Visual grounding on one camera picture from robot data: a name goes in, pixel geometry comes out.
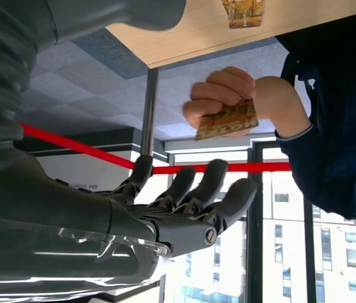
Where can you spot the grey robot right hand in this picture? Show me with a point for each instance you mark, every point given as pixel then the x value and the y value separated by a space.
pixel 55 217

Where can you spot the person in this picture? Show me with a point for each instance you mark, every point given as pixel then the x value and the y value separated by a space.
pixel 339 125

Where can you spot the red barrier belt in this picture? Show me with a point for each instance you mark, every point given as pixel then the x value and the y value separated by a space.
pixel 70 144
pixel 260 167

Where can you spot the dark grey wall plinth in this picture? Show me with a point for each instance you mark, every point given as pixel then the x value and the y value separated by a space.
pixel 102 140

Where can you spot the chrome stanchion post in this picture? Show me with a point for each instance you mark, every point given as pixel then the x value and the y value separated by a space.
pixel 149 113

